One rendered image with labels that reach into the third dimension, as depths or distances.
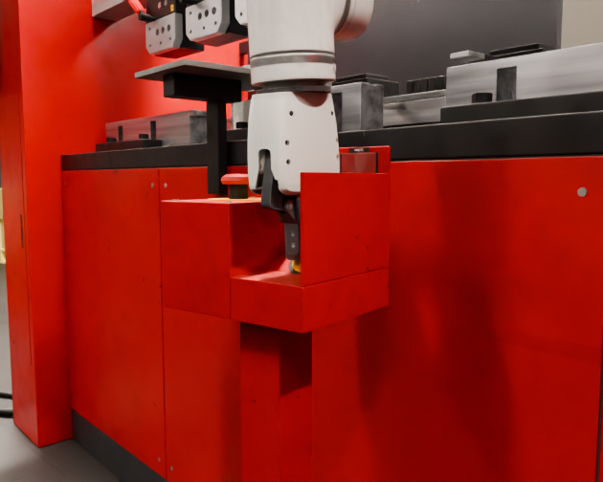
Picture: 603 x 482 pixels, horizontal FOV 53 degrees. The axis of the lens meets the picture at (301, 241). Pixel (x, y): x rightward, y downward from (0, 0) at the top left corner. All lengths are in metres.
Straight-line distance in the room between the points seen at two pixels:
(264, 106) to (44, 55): 1.42
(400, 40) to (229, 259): 1.21
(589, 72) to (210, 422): 0.95
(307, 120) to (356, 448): 0.56
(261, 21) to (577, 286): 0.43
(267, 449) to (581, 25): 2.73
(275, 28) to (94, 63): 1.46
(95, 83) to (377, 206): 1.45
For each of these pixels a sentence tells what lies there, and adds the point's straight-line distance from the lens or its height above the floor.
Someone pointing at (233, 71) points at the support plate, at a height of 0.99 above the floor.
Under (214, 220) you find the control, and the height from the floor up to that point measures 0.76.
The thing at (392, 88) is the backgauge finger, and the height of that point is 1.01.
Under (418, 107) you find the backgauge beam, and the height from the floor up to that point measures 0.95.
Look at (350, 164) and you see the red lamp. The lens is 0.70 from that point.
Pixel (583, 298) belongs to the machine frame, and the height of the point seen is 0.67.
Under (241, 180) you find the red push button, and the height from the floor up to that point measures 0.80.
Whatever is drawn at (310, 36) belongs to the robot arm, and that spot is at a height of 0.94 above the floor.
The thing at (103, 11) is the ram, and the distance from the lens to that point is 1.98.
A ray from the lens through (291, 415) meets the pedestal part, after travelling 0.70.
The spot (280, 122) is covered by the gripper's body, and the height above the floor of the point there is 0.86.
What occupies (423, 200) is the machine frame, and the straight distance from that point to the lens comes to 0.83.
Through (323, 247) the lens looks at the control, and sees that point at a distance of 0.58.
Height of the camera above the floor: 0.80
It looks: 6 degrees down
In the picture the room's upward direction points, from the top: straight up
